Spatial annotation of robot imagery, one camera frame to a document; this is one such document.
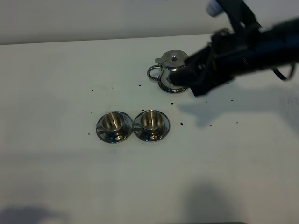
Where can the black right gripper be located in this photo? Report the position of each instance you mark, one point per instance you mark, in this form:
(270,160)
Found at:
(228,55)

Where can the stainless steel teapot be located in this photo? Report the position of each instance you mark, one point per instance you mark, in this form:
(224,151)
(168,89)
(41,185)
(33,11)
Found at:
(169,63)

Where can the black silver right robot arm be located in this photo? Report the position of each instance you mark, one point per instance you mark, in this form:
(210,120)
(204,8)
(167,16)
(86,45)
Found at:
(276,49)

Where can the right stainless steel teacup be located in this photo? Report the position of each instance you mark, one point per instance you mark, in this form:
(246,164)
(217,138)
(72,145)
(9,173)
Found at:
(151,120)

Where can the stainless steel teacup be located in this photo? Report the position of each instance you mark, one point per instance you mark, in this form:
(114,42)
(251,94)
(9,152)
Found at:
(113,121)
(151,120)

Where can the right stainless steel saucer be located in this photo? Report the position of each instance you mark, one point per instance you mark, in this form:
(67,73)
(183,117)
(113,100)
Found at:
(151,136)

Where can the stainless steel saucer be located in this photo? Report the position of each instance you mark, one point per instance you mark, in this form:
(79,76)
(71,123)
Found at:
(115,137)
(151,136)

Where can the left stainless steel teacup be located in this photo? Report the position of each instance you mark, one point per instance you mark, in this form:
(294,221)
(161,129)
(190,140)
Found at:
(113,121)

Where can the left stainless steel saucer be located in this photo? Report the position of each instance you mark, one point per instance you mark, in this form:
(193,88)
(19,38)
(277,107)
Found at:
(115,137)

